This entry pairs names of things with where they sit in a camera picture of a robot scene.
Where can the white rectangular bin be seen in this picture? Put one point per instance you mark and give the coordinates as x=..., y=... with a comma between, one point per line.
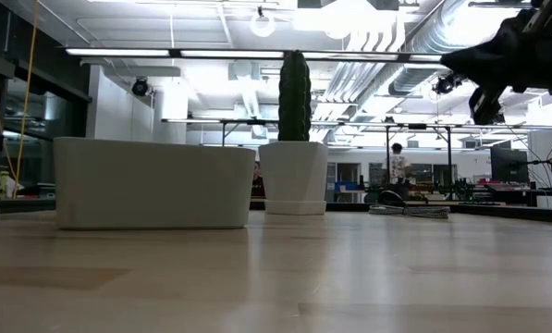
x=155, y=185

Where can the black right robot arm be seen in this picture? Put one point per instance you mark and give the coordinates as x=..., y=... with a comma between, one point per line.
x=548, y=32

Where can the black ceiling spot lamp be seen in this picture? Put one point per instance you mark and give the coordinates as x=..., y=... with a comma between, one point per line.
x=445, y=84
x=140, y=87

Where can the black computer monitor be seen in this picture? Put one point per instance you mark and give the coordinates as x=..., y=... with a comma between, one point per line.
x=509, y=165

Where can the person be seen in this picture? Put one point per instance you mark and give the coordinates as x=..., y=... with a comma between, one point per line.
x=397, y=165
x=257, y=182

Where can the tall green cactus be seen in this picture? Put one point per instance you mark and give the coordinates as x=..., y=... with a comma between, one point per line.
x=294, y=97

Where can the white faceted plant pot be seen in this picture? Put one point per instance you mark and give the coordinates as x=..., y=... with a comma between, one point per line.
x=294, y=180

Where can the long overhead light bar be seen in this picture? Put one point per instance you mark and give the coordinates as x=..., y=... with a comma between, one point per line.
x=229, y=53

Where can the yellow-green object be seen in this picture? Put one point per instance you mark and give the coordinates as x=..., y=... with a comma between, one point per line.
x=1, y=184

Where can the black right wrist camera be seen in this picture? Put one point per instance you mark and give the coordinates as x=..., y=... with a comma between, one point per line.
x=485, y=107

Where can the silver ceiling air duct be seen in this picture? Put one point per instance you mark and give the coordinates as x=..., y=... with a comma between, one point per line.
x=437, y=32

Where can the black metal frame stand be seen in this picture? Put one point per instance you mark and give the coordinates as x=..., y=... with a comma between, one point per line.
x=387, y=159

